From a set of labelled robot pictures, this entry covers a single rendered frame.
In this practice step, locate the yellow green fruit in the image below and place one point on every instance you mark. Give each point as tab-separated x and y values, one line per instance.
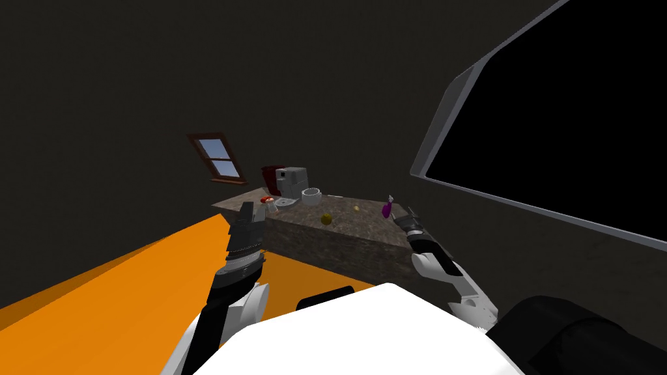
326	219

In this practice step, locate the large black grey framed panel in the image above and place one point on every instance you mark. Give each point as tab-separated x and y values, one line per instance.
563	104

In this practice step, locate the grey coffee machine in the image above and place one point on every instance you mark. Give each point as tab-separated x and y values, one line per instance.
293	182

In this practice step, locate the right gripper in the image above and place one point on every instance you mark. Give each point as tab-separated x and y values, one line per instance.
409	225

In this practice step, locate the purple spray bottle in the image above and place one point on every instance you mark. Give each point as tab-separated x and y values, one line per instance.
386	210

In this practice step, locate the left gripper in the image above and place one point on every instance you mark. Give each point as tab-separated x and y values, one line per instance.
245	239

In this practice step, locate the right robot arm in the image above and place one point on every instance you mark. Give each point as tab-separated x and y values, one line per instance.
563	333

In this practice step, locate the brown framed window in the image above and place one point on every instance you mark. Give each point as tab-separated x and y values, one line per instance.
219	159

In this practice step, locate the grey plate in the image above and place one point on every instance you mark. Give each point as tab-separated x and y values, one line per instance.
285	202

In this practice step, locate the red capped white bottle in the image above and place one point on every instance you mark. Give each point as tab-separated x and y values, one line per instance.
269	204

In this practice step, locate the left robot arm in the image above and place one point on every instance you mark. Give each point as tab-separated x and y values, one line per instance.
229	307

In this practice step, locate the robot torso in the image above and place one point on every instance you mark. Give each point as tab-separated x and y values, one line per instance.
375	338

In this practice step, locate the dark red container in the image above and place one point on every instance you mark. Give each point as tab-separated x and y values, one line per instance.
270	179

